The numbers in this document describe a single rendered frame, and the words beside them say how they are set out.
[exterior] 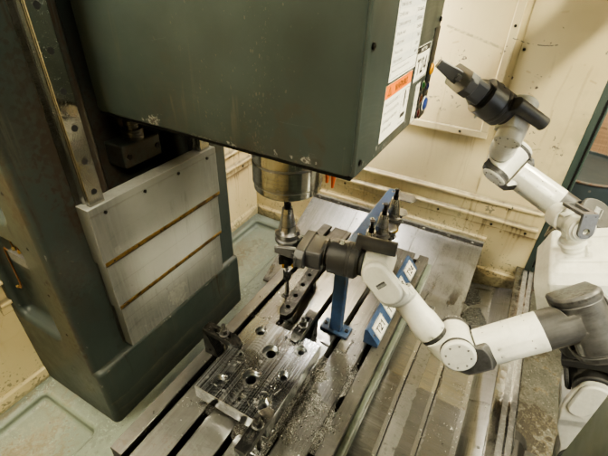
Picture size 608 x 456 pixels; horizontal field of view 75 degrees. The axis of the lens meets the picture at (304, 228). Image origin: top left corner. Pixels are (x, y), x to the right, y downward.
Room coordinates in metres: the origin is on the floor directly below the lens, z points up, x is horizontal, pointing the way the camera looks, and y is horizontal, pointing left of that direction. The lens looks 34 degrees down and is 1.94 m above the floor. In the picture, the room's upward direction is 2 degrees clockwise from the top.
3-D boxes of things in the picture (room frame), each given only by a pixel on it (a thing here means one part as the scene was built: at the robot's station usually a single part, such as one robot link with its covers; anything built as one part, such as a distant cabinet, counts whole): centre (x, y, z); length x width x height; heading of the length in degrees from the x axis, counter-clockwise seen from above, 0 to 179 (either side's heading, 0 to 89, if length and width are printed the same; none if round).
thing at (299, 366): (0.71, 0.11, 0.96); 0.29 x 0.23 x 0.05; 152
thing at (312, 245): (0.78, -0.05, 1.33); 0.13 x 0.12 x 0.10; 160
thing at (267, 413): (0.51, 0.10, 0.97); 0.13 x 0.03 x 0.15; 152
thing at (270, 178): (0.82, 0.04, 1.56); 0.16 x 0.16 x 0.12
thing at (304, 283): (1.04, 0.01, 0.93); 0.26 x 0.05 x 0.06; 157
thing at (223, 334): (0.80, 0.23, 0.97); 0.13 x 0.03 x 0.15; 62
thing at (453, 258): (1.39, -0.27, 0.75); 0.89 x 0.70 x 0.26; 62
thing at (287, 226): (0.82, 0.04, 1.41); 0.04 x 0.04 x 0.07
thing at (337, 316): (0.92, -0.12, 1.05); 0.10 x 0.05 x 0.30; 62
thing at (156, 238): (1.03, 0.43, 1.16); 0.48 x 0.05 x 0.51; 152
